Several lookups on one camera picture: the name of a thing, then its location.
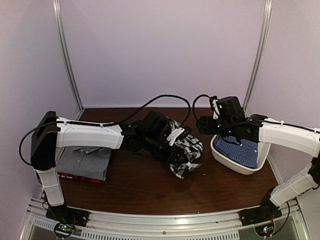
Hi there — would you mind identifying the blue checked shirt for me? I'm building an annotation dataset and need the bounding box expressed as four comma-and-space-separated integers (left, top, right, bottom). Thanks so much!
213, 135, 258, 169

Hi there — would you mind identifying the folded red plaid shirt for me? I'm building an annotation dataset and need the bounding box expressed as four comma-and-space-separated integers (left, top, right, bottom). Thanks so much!
57, 172, 105, 184

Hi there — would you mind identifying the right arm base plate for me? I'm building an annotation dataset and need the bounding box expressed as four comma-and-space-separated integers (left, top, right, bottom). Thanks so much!
238, 205, 282, 226

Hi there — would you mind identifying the right aluminium frame post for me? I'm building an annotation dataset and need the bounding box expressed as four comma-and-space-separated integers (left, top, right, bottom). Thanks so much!
242, 0, 272, 112

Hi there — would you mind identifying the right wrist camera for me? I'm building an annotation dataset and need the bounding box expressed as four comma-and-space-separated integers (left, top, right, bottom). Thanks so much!
209, 95, 220, 120

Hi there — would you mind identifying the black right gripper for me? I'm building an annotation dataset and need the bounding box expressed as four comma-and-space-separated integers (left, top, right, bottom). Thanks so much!
196, 116, 236, 137

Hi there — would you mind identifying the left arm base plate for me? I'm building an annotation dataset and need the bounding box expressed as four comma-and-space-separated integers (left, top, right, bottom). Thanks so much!
45, 205, 90, 227

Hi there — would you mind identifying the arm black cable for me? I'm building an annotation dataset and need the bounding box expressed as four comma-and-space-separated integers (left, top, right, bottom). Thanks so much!
192, 93, 216, 121
18, 94, 192, 171

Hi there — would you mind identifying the left aluminium frame post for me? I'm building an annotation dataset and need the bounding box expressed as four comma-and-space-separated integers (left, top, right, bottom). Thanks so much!
52, 0, 84, 112

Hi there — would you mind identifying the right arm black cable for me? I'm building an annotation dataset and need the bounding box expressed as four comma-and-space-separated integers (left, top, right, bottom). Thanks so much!
192, 93, 216, 121

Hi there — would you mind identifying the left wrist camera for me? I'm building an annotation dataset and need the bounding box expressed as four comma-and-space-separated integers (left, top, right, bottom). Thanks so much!
166, 126, 192, 146

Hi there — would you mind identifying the black white checked shirt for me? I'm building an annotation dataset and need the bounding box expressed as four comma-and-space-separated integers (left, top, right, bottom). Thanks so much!
147, 117, 205, 180

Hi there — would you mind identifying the folded grey shirt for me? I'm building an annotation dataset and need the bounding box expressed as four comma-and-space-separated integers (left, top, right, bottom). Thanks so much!
56, 146, 112, 181

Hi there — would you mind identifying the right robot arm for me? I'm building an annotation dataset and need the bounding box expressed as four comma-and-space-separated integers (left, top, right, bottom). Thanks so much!
195, 96, 320, 221

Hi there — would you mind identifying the aluminium frame post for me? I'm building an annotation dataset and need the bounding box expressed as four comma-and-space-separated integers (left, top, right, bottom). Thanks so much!
52, 0, 84, 112
242, 0, 272, 112

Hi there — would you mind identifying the white plastic basket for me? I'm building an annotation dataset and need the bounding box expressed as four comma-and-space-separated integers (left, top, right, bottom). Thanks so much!
210, 135, 271, 175

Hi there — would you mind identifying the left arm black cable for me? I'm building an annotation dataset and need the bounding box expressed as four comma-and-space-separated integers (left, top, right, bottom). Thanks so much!
18, 94, 192, 171

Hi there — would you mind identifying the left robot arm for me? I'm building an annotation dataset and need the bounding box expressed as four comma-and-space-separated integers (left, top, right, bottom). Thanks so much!
30, 110, 188, 222

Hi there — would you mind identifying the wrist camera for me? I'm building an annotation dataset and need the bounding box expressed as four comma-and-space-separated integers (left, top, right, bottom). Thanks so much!
209, 95, 220, 120
166, 126, 192, 146

